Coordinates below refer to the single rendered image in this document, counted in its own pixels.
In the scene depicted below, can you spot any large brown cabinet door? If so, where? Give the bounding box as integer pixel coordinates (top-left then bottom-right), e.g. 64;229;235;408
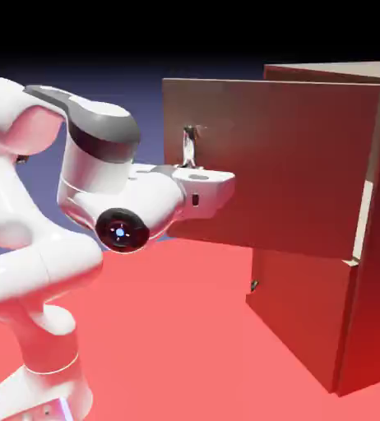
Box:
161;77;380;261

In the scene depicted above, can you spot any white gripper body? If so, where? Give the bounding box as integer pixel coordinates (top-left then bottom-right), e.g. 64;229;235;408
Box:
172;166;236;211

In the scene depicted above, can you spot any curved silver door handle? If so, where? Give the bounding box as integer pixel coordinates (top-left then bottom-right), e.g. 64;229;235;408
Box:
182;124;199;169

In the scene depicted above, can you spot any small brown cabinet door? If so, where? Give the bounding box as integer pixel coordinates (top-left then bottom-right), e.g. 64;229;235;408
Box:
245;248;359;395

